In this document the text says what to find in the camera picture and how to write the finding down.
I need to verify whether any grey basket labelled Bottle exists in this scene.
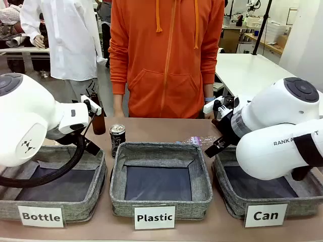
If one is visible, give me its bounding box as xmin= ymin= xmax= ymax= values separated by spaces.
xmin=0 ymin=145 xmax=108 ymax=222

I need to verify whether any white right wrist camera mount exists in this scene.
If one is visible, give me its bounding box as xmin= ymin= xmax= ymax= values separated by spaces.
xmin=202 ymin=96 xmax=224 ymax=114

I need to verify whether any mannequin in white shirt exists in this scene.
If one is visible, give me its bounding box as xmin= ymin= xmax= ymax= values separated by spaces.
xmin=20 ymin=0 xmax=108 ymax=106

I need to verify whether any grey basket labelled Plastic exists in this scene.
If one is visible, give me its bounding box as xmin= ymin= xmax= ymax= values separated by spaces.
xmin=109 ymin=142 xmax=213 ymax=218

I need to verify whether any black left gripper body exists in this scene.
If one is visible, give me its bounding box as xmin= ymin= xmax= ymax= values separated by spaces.
xmin=46 ymin=127 xmax=88 ymax=146

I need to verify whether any pile of clothes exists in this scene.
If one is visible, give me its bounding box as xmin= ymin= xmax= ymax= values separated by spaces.
xmin=0 ymin=4 xmax=26 ymax=48

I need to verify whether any black soda can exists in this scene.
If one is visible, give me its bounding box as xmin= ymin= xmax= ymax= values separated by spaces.
xmin=109 ymin=124 xmax=126 ymax=158

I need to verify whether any white Bottle label card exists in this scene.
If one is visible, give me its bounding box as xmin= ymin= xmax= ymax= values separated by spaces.
xmin=17 ymin=205 xmax=65 ymax=228

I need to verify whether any white work table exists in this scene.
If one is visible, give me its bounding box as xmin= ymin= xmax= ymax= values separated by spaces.
xmin=216 ymin=52 xmax=303 ymax=99

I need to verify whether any grey basket labelled Can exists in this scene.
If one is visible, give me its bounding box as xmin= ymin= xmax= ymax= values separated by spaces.
xmin=211 ymin=148 xmax=323 ymax=220

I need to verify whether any person's left forearm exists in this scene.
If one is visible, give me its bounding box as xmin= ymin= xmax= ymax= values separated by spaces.
xmin=202 ymin=83 xmax=217 ymax=119

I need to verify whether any brown glass bottle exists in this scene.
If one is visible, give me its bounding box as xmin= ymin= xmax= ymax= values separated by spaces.
xmin=90 ymin=92 xmax=106 ymax=135

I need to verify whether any stack of white trays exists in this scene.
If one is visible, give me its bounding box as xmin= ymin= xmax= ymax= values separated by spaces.
xmin=265 ymin=21 xmax=289 ymax=36

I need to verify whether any white Can label card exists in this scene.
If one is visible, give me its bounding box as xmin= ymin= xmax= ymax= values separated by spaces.
xmin=244 ymin=203 xmax=289 ymax=228

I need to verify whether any long white table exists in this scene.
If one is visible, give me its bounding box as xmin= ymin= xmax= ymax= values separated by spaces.
xmin=0 ymin=46 xmax=51 ymax=55

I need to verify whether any person's right forearm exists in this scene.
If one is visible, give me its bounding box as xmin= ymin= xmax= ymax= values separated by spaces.
xmin=112 ymin=93 xmax=126 ymax=118

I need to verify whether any wooden workbench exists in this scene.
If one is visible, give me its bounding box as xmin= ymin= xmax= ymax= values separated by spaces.
xmin=243 ymin=32 xmax=284 ymax=55

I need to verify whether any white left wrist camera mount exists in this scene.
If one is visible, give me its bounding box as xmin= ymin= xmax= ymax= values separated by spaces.
xmin=80 ymin=94 xmax=103 ymax=117

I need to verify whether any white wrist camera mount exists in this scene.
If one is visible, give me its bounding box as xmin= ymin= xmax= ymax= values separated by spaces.
xmin=202 ymin=96 xmax=224 ymax=114
xmin=80 ymin=94 xmax=103 ymax=117

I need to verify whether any white Plastic label card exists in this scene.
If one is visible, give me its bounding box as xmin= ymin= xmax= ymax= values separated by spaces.
xmin=134 ymin=206 xmax=176 ymax=230

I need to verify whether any black tripod pole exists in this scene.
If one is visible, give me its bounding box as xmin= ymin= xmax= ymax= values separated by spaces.
xmin=252 ymin=0 xmax=274 ymax=56

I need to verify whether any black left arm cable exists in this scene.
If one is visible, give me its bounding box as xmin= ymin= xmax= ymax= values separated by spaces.
xmin=0 ymin=100 xmax=92 ymax=188

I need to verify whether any orange hoodie torso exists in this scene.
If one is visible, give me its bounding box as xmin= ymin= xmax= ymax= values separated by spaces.
xmin=108 ymin=0 xmax=225 ymax=119

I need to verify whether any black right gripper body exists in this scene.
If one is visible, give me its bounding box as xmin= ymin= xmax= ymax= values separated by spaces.
xmin=217 ymin=114 xmax=243 ymax=150

